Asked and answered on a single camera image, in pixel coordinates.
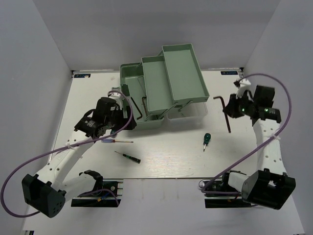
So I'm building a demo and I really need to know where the green cantilever toolbox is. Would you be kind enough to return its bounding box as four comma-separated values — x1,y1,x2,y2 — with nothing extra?
117,44,209,131

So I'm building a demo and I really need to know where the thick brown hex key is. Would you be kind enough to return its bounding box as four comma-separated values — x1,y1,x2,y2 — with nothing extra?
213,96,231,133

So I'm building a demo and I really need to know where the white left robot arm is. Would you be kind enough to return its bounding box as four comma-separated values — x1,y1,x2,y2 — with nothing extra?
22,97,136,218

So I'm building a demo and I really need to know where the small dark hex key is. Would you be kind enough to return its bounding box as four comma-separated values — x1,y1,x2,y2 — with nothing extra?
131,97,143,120

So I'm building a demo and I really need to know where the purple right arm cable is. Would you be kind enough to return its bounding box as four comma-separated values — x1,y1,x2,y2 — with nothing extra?
198,72,293,196

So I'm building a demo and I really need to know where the blue red handled screwdriver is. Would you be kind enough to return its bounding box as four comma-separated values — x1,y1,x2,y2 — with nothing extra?
101,139,133,143

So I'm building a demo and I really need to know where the black green precision screwdriver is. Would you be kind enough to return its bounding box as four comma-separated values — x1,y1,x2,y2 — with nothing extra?
115,151,141,164

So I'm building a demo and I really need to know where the stubby green screwdriver orange cap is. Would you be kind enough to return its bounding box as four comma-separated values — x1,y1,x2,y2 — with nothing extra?
203,133,211,152

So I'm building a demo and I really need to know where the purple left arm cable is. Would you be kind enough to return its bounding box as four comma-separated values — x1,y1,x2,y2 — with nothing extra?
0,90,134,218

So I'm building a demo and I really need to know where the long brown hex key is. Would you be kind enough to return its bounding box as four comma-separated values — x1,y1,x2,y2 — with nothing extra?
141,96,148,117

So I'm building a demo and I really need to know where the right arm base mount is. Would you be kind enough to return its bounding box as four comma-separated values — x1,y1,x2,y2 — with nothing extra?
204,173,254,209

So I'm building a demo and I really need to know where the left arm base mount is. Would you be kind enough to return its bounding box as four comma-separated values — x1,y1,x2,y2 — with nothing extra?
70,179,123,208

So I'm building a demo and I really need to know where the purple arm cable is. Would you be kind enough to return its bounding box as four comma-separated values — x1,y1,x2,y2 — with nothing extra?
0,90,134,218
198,72,293,196

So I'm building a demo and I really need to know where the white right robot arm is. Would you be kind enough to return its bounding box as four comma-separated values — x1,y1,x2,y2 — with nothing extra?
221,85,296,210

